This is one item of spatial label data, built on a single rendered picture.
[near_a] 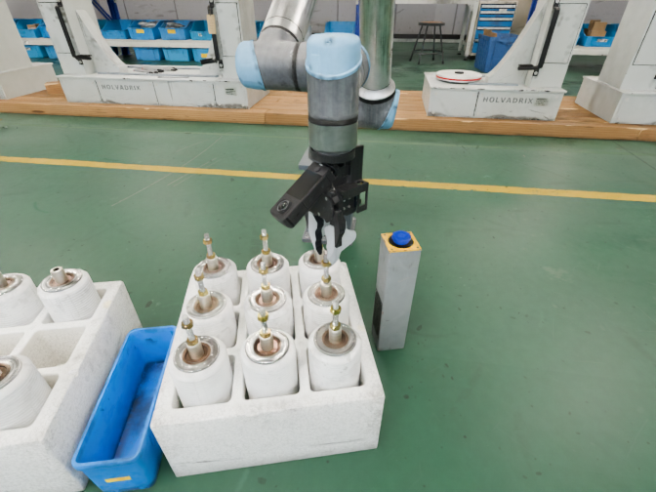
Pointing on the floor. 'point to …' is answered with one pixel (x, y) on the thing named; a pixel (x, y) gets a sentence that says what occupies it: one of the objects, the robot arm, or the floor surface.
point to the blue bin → (127, 416)
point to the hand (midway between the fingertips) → (323, 255)
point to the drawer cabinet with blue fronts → (494, 18)
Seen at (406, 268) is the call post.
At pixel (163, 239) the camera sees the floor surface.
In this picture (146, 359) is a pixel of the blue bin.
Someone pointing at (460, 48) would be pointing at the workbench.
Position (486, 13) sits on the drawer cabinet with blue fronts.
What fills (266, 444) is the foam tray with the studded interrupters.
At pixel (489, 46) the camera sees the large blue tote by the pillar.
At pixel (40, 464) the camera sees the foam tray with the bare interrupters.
